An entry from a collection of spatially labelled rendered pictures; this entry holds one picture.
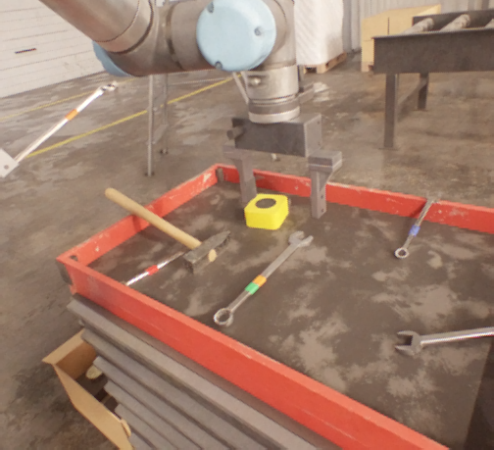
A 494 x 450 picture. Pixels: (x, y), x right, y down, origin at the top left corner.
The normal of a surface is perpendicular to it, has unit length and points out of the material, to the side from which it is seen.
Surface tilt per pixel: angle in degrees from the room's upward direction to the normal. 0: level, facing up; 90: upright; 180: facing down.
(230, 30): 88
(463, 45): 90
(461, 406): 0
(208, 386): 14
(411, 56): 90
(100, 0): 125
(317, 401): 90
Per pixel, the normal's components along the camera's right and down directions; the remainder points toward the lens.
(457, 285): -0.14, -0.87
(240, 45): -0.29, 0.46
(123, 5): 0.84, 0.43
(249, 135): -0.58, 0.42
